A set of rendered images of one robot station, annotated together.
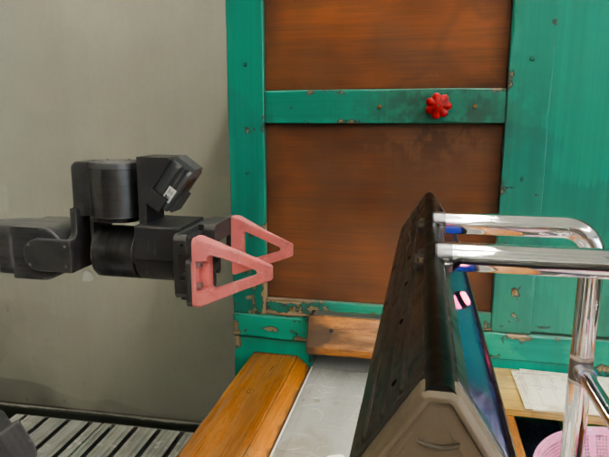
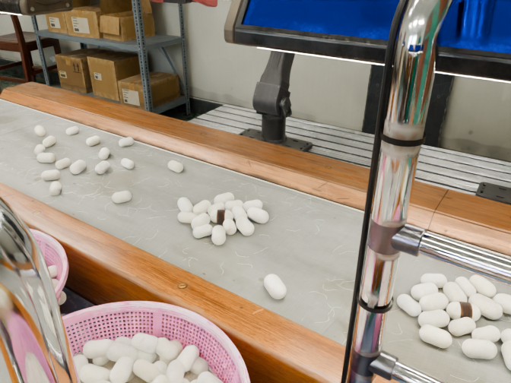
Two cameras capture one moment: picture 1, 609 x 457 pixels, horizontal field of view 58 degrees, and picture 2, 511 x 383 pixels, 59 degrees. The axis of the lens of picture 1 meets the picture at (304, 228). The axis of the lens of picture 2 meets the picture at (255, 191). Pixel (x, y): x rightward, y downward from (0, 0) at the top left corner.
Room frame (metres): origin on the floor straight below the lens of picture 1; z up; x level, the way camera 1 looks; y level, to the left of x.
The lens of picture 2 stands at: (0.40, -0.53, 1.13)
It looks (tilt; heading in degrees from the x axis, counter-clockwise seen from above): 29 degrees down; 112
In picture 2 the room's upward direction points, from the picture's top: straight up
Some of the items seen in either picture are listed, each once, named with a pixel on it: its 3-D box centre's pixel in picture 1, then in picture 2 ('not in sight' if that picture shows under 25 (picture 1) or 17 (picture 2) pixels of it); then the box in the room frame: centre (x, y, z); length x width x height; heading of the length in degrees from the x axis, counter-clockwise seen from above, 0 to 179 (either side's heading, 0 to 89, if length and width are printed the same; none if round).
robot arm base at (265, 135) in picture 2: not in sight; (274, 128); (0.03, 0.51, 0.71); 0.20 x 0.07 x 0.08; 170
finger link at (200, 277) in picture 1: (230, 266); not in sight; (0.53, 0.07, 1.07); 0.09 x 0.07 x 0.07; 80
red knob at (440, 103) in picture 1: (439, 105); not in sight; (0.95, -0.23, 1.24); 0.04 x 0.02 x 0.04; 78
